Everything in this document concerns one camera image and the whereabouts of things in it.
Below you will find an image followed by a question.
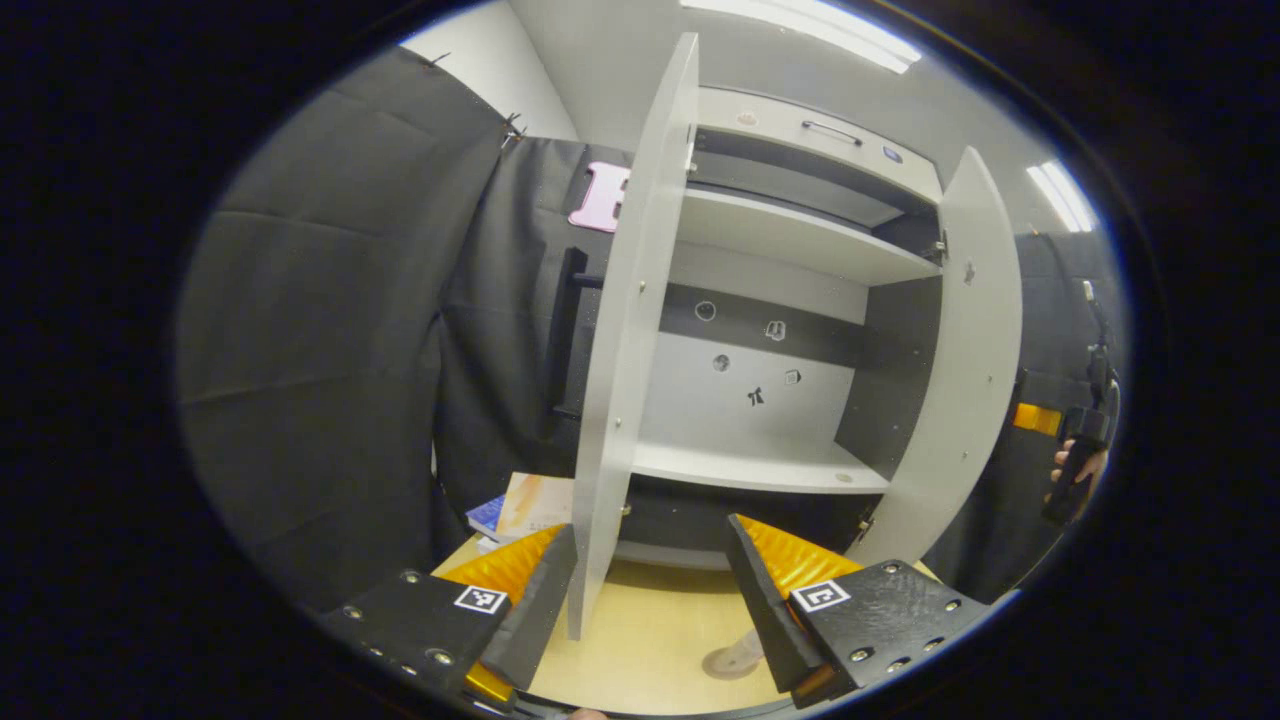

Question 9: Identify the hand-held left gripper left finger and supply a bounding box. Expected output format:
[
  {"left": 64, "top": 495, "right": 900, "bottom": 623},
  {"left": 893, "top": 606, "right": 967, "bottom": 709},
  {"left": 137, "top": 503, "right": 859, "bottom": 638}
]
[{"left": 318, "top": 524, "right": 581, "bottom": 713}]

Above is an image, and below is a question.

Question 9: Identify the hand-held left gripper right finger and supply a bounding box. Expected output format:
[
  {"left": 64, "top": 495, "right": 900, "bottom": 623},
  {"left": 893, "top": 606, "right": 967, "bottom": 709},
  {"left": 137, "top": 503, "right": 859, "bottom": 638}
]
[{"left": 724, "top": 514, "right": 993, "bottom": 711}]

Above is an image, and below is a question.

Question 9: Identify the round grey coaster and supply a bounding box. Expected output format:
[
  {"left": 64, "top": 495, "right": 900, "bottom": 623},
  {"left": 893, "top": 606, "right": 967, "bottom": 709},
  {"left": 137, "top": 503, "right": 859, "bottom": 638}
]
[{"left": 702, "top": 648, "right": 766, "bottom": 682}]

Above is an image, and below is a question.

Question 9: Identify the white cabinet door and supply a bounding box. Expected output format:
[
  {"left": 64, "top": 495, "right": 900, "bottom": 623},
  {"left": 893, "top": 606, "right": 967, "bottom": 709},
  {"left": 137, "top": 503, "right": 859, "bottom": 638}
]
[
  {"left": 845, "top": 147, "right": 1025, "bottom": 573},
  {"left": 567, "top": 32, "right": 700, "bottom": 642}
]

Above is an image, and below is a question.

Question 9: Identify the white cabinet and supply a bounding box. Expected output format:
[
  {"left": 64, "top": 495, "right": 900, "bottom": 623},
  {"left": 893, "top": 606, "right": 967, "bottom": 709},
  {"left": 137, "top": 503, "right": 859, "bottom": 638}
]
[{"left": 615, "top": 85, "right": 946, "bottom": 573}]

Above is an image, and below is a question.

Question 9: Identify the white cabinet drawer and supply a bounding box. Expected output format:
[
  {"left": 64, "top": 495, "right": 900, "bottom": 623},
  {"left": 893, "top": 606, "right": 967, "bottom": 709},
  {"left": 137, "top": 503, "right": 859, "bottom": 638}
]
[{"left": 695, "top": 87, "right": 945, "bottom": 203}]

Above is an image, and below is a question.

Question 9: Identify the black backdrop cloth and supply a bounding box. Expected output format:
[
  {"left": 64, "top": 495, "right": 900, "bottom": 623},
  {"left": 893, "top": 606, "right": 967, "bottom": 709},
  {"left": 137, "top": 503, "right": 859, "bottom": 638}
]
[
  {"left": 175, "top": 45, "right": 641, "bottom": 613},
  {"left": 922, "top": 230, "right": 1129, "bottom": 607}
]

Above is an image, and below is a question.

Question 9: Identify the blue cover book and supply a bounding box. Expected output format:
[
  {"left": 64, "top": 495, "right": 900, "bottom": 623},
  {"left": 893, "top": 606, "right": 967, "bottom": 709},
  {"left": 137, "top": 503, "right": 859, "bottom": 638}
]
[{"left": 464, "top": 494, "right": 511, "bottom": 542}]

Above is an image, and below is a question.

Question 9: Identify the beige cover book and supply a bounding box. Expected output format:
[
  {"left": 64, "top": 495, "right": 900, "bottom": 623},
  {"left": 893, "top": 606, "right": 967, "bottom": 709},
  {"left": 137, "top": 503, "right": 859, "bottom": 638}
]
[{"left": 495, "top": 472, "right": 579, "bottom": 547}]

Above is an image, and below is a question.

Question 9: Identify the black left door handle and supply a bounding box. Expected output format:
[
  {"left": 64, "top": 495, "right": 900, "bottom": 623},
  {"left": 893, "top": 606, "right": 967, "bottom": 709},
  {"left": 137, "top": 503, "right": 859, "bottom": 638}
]
[{"left": 552, "top": 247, "right": 609, "bottom": 420}]

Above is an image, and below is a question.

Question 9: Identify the metal drawer handle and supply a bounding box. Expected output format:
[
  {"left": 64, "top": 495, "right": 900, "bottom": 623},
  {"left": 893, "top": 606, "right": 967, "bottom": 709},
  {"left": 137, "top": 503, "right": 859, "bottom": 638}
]
[{"left": 800, "top": 119, "right": 864, "bottom": 148}]

